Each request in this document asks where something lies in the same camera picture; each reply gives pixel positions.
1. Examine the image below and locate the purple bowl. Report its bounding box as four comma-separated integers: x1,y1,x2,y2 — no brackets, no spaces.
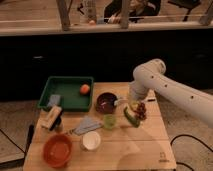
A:
95,92,117,114

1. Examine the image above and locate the white dish brush black head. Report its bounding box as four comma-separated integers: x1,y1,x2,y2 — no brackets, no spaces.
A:
114,98,156,106

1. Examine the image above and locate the green plastic tray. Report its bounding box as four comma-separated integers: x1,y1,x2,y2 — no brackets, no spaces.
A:
38,76,94,112

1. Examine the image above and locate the black cable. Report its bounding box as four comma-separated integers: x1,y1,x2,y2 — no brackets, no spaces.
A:
170,133,213,171

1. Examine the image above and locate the orange fruit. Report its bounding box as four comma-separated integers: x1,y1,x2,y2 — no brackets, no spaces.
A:
80,84,90,95

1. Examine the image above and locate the red grapes bunch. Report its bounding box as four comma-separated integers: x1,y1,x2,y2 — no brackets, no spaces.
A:
136,102,146,120

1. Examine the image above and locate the wooden table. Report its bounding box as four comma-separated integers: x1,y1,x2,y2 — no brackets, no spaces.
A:
23,92,176,171

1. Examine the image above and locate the green cup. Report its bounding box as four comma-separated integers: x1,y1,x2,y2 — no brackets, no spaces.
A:
103,114,116,130

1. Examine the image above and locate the red orange bowl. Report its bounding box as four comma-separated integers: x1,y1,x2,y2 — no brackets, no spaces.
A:
42,134,72,168

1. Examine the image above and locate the grey metal spatula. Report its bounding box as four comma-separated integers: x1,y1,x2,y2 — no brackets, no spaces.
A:
68,116,102,135

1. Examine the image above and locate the blue sponge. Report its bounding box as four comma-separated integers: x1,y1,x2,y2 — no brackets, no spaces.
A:
47,94,61,107

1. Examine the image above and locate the wooden block brush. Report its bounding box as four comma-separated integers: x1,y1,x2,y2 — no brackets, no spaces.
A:
41,106,62,129

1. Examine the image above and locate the white cup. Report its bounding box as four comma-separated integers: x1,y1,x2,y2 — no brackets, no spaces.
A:
81,131,101,151

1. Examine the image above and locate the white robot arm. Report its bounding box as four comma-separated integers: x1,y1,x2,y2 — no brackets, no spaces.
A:
129,59,213,128

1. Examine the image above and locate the yellow banana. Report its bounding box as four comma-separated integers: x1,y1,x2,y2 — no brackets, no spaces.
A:
130,102,138,111

